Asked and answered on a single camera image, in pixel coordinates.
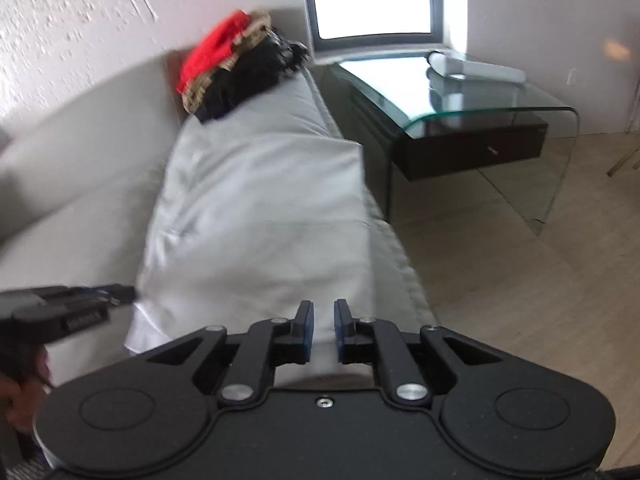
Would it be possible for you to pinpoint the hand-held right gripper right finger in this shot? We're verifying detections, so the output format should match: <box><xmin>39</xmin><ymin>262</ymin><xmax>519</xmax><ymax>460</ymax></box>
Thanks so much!
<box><xmin>334</xmin><ymin>299</ymin><xmax>503</xmax><ymax>403</ymax></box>

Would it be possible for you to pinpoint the black folded garment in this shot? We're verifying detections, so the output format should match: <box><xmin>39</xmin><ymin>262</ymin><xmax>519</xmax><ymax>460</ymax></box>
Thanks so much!
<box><xmin>192</xmin><ymin>27</ymin><xmax>310</xmax><ymax>123</ymax></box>

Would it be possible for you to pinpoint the window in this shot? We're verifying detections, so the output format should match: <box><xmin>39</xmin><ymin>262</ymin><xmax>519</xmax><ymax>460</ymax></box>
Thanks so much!
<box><xmin>299</xmin><ymin>0</ymin><xmax>469</xmax><ymax>65</ymax></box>

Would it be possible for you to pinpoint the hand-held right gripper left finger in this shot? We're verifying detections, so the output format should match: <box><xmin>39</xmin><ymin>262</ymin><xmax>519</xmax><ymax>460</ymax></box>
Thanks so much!
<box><xmin>145</xmin><ymin>301</ymin><xmax>315</xmax><ymax>403</ymax></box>

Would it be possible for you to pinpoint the red folded garment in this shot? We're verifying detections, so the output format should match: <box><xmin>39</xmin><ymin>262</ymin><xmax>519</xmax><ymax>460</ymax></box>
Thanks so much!
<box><xmin>176</xmin><ymin>10</ymin><xmax>251</xmax><ymax>95</ymax></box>

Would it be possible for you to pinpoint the tan folded garment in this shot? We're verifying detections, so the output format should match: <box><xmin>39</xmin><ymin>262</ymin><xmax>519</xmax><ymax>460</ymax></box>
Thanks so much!
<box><xmin>181</xmin><ymin>9</ymin><xmax>274</xmax><ymax>114</ymax></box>

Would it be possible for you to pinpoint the white handheld device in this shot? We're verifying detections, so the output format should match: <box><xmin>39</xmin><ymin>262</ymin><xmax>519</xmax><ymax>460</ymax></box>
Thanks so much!
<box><xmin>426</xmin><ymin>51</ymin><xmax>527</xmax><ymax>84</ymax></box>

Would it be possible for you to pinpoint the glass side table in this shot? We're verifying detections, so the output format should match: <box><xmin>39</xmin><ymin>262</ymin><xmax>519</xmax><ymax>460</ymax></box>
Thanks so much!
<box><xmin>324</xmin><ymin>50</ymin><xmax>581</xmax><ymax>237</ymax></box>

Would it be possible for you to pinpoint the grey sofa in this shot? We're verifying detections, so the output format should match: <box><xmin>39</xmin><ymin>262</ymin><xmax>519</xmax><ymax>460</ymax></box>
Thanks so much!
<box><xmin>0</xmin><ymin>7</ymin><xmax>442</xmax><ymax>466</ymax></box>

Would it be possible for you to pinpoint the gold metal chair leg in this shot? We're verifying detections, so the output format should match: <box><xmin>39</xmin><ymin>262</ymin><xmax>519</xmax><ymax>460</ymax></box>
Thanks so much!
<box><xmin>606</xmin><ymin>144</ymin><xmax>640</xmax><ymax>179</ymax></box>

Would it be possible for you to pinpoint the white sheet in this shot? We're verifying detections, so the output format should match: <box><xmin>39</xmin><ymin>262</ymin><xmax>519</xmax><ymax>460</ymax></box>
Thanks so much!
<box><xmin>124</xmin><ymin>132</ymin><xmax>383</xmax><ymax>392</ymax></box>

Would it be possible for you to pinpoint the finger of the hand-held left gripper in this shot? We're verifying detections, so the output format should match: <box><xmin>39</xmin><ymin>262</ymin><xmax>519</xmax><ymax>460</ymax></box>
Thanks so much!
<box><xmin>65</xmin><ymin>284</ymin><xmax>136</xmax><ymax>307</ymax></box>

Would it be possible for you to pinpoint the person's left hand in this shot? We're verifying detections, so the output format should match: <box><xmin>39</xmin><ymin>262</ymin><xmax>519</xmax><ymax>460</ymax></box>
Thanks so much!
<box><xmin>0</xmin><ymin>347</ymin><xmax>53</xmax><ymax>433</ymax></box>

